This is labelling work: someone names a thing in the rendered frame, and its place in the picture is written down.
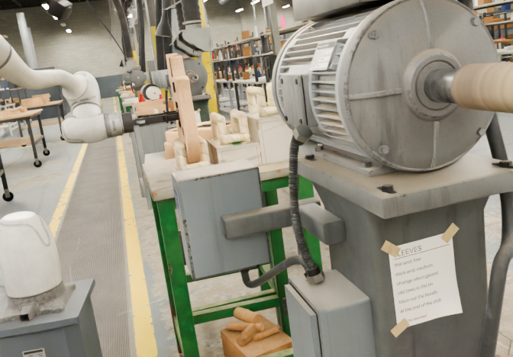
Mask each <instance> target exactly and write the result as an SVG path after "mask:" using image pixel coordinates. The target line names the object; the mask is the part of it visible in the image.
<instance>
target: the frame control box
mask: <svg viewBox="0 0 513 357"><path fill-rule="evenodd" d="M172 180H173V191H174V195H175V199H176V207H177V212H178V217H179V225H180V230H181V235H182V244H183V249H184V253H185V258H186V265H187V267H188V269H189V272H190V275H191V276H192V279H193V280H194V281H197V280H200V279H203V278H210V277H213V276H217V275H223V274H227V273H230V272H236V271H240V273H241V278H242V281H243V283H244V284H245V285H246V286H247V287H248V288H257V287H259V286H261V285H262V284H264V283H266V282H267V281H269V280H270V279H271V278H273V277H275V276H276V275H278V274H279V273H280V272H282V271H284V270H285V269H287V268H288V267H290V266H292V265H296V264H300V265H302V267H303V268H304V270H305V273H304V276H305V277H306V279H305V280H306V281H308V279H307V276H308V274H307V272H306V269H307V267H306V264H305V262H304V260H303V258H302V256H301V255H295V256H291V257H289V258H287V259H285V260H284V261H282V262H280V263H279V264H278V265H276V266H274V267H273V268H272V269H270V270H269V271H268V272H266V273H265V274H263V275H261V276H260V277H259V278H257V279H255V280H252V281H251V280H250V276H249V271H250V268H253V267H257V266H260V265H266V264H270V263H271V261H272V259H271V253H270V247H269V236H268V231H266V232H263V233H256V234H253V235H249V236H242V237H238V238H235V239H231V240H227V239H226V238H225V237H224V234H223V231H222V226H221V216H224V215H228V214H235V213H238V212H242V211H249V210H253V209H257V208H262V207H264V202H263V191H262V185H261V179H260V168H259V167H258V166H257V165H255V164H253V163H252V162H251V161H249V160H247V159H242V160H238V161H233V162H225V163H221V164H216V165H212V166H204V167H199V168H195V169H187V170H182V171H178V172H173V173H172Z"/></svg>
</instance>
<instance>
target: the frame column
mask: <svg viewBox="0 0 513 357"><path fill-rule="evenodd" d="M312 184H313V186H314V187H315V189H316V191H317V193H318V195H319V197H320V199H321V201H322V203H323V205H324V209H325V210H327V211H329V212H331V213H332V214H334V215H335V216H337V217H339V218H340V219H341V220H343V221H344V227H345V234H346V239H345V241H343V242H341V243H335V244H331V245H329V252H330V259H331V270H333V269H336V270H338V271H339V273H341V274H342V275H343V276H344V277H345V278H347V279H348V280H349V281H350V282H352V283H353V284H354V285H355V286H356V287H358V288H359V289H360V290H361V291H362V292H363V293H364V294H365V295H367V296H368V297H369V299H370V301H371V309H372V317H373V332H374V340H375V349H376V357H479V348H480V343H481V337H482V327H483V321H484V316H485V310H486V300H487V294H488V279H487V263H486V233H485V218H484V208H485V206H486V203H487V201H488V199H489V196H487V197H484V198H477V199H473V200H470V201H464V202H460V203H456V204H450V205H446V206H443V207H436V208H432V209H428V210H425V211H419V212H414V213H411V214H405V215H401V216H397V217H391V218H387V219H383V218H381V217H379V216H377V215H375V214H374V213H372V212H370V211H368V210H366V209H364V208H362V207H360V206H358V205H357V204H354V203H353V202H351V201H348V200H347V199H345V198H342V197H341V196H340V195H337V194H335V193H333V192H332V191H329V190H327V189H326V188H323V187H321V186H320V185H318V184H316V183H314V182H312Z"/></svg>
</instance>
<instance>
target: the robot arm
mask: <svg viewBox="0 0 513 357"><path fill-rule="evenodd" d="M0 77H2V78H3V79H6V80H8V81H9V82H12V83H14V84H16V85H18V86H20V87H22V88H26V89H31V90H38V89H42V88H49V87H53V86H56V85H60V86H61V87H62V88H63V89H62V93H63V96H64V97H65V98H66V100H67V101H68V103H69V106H70V107H72V110H73V116H72V117H68V118H67V119H65V120H64V121H63V122H62V123H61V129H62V134H63V138H64V139H65V141H66V142H68V143H94V142H98V141H101V140H103V139H106V138H112V137H117V136H122V135H123V132H124V133H131V132H134V125H139V127H142V126H143V125H149V124H156V123H162V122H166V123H167V124H168V123H169V122H168V121H177V120H179V112H176V111H167V112H165V111H163V112H161V113H158V114H145V115H138V116H137V117H135V118H132V114H131V112H126V113H121V115H120V114H119V112H113V113H105V114H103V113H102V110H101V96H100V91H99V87H98V83H97V82H96V80H95V78H94V76H93V75H92V74H91V73H89V72H85V71H79V72H76V73H74V74H73V75H72V74H71V73H69V72H67V71H64V70H61V69H49V70H32V69H31V68H29V67H28V66H27V65H26V64H25V63H24V61H23V60H22V59H21V58H20V56H19V55H18V54H17V53H16V52H15V50H14V49H13V48H12V46H11V45H10V44H9V43H8V42H7V41H6V40H5V39H4V38H3V37H2V36H1V34H0ZM0 286H2V287H5V290H6V294H7V298H8V306H7V307H6V308H5V310H4V312H3V313H2V314H0V323H6V322H9V321H12V320H20V319H21V322H28V321H30V320H31V319H32V318H33V317H36V316H41V315H45V314H58V313H62V312H64V310H65V309H66V308H65V305H66V302H67V301H68V299H69V296H70V295H71V293H72V292H73V291H74V290H75V289H76V285H75V283H69V284H64V283H63V278H62V273H61V266H60V258H59V254H58V251H57V247H56V243H55V240H54V238H53V234H52V233H51V230H50V228H49V227H48V225H47V224H46V222H45V221H44V219H43V218H42V217H41V216H39V215H37V214H35V213H34V212H30V211H22V212H17V213H13V214H8V215H6V216H4V217H3V218H2V219H1V220H0Z"/></svg>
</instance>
